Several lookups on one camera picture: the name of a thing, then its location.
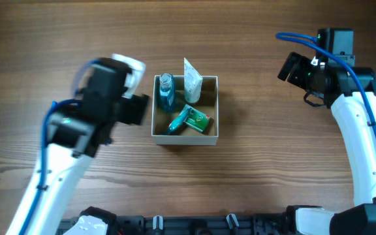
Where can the green white small packet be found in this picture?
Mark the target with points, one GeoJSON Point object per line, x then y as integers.
{"type": "Point", "coordinates": [196, 119]}

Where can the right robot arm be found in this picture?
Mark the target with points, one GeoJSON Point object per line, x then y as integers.
{"type": "Point", "coordinates": [349, 92]}

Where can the white cardboard box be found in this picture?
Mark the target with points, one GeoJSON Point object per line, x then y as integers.
{"type": "Point", "coordinates": [208, 104]}

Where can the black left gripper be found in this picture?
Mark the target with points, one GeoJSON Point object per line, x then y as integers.
{"type": "Point", "coordinates": [136, 109]}

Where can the white lotion tube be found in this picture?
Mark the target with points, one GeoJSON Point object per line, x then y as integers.
{"type": "Point", "coordinates": [192, 83]}

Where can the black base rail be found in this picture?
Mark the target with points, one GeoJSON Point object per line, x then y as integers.
{"type": "Point", "coordinates": [261, 223]}

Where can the blue mouthwash bottle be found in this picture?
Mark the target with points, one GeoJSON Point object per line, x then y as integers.
{"type": "Point", "coordinates": [167, 92]}

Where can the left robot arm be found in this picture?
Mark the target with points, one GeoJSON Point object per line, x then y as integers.
{"type": "Point", "coordinates": [71, 134]}

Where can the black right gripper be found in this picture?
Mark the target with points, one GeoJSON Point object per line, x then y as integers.
{"type": "Point", "coordinates": [290, 67]}

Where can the Colgate toothpaste tube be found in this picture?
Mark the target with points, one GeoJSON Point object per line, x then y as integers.
{"type": "Point", "coordinates": [178, 122]}

